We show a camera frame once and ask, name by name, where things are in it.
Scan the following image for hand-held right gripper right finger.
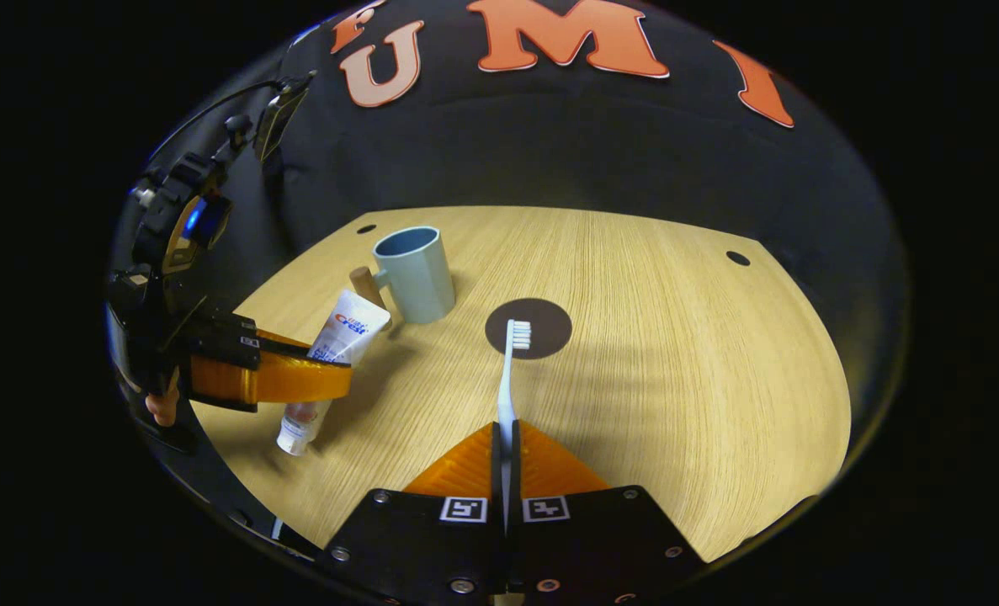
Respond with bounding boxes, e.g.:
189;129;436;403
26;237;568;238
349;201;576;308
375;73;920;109
506;418;709;606

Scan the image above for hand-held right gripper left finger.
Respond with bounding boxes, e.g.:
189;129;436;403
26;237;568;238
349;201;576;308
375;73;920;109
321;421;506;606

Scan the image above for white toothpaste tube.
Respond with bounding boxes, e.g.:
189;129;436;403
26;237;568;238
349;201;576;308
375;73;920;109
277;290;391;456

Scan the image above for blue-grey cup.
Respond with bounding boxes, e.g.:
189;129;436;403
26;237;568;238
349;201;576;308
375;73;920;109
349;226;456;325

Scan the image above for white toothbrush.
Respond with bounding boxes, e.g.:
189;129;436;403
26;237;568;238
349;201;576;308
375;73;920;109
497;319;533;531

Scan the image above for dark brown round coaster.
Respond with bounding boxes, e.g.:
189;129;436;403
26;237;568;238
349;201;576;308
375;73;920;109
485;298;573;360

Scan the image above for black backdrop cloth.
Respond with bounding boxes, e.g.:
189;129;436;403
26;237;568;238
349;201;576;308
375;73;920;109
112;0;912;439

